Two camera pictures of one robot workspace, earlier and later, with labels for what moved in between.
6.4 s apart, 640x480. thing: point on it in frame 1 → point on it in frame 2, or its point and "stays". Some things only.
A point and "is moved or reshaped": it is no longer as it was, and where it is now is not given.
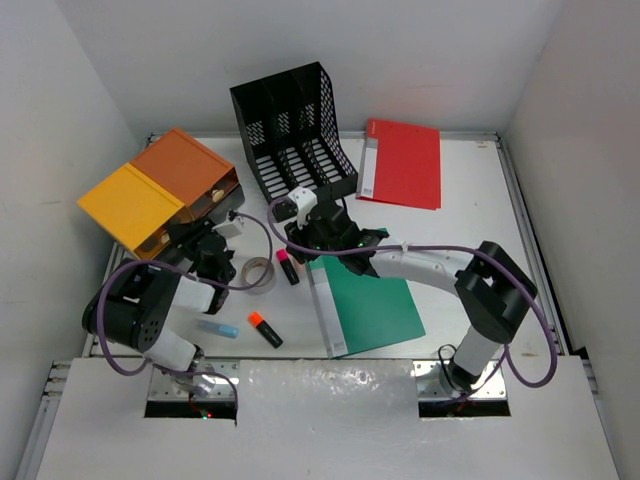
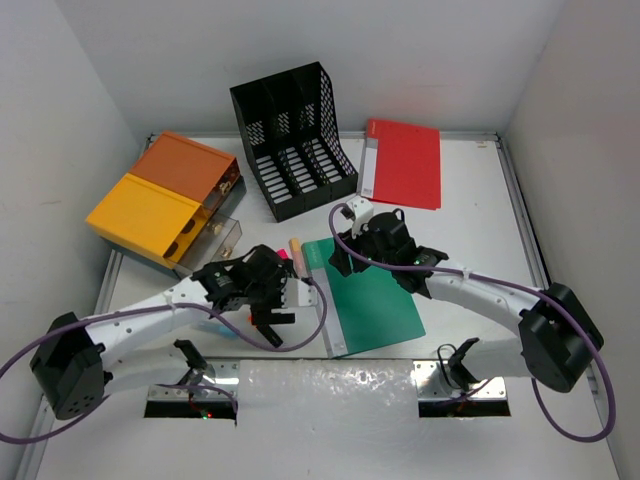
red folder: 400,164 stays
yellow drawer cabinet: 137,210 is moved or reshaped
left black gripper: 184,236 → 276,303
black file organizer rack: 291,131 stays
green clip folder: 356,313 stays
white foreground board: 323,419 stays
